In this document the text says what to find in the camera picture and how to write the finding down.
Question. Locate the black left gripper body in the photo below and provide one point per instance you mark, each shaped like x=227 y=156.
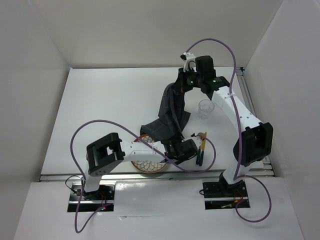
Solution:
x=177 y=139

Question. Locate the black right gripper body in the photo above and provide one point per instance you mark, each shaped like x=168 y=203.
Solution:
x=189 y=79

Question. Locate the dark grey checked cloth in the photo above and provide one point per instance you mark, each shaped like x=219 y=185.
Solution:
x=172 y=117

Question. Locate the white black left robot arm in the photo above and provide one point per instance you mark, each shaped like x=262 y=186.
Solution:
x=105 y=154

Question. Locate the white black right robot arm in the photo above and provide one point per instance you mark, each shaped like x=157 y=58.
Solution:
x=222 y=99

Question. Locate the clear drinking glass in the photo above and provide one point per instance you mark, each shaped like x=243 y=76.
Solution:
x=205 y=109

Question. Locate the floral patterned plate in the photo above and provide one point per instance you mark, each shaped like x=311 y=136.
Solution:
x=148 y=167

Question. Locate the gold fork green handle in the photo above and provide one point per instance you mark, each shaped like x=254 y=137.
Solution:
x=200 y=157

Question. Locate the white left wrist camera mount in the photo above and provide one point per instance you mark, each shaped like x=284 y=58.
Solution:
x=198 y=138

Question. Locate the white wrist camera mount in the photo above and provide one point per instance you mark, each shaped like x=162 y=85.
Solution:
x=198 y=138
x=189 y=61

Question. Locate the gold knife green handle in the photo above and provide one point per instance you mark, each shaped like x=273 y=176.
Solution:
x=202 y=146

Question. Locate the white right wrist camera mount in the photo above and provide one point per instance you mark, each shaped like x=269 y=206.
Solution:
x=189 y=61

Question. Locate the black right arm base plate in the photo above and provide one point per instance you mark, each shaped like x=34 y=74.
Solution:
x=216 y=198

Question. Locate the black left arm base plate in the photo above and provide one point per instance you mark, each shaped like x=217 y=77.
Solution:
x=89 y=202

